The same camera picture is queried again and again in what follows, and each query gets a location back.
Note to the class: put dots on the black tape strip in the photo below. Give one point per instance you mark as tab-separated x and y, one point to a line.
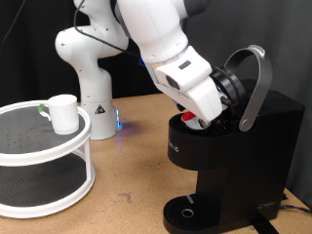
265	227

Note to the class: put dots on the white coffee pod red lid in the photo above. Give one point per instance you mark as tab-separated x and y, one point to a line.
188	116

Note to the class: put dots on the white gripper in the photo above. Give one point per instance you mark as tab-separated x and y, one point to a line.
204	100

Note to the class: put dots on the white two-tier turntable rack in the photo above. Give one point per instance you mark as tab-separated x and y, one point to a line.
29	130

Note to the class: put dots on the grey partition panel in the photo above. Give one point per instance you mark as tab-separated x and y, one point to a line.
286	32

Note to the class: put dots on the black Keurig coffee machine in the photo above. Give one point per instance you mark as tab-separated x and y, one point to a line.
253	156

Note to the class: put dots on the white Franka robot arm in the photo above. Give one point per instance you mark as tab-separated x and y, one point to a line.
94	81

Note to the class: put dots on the clear water reservoir black lid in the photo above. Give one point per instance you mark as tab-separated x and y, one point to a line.
249	85

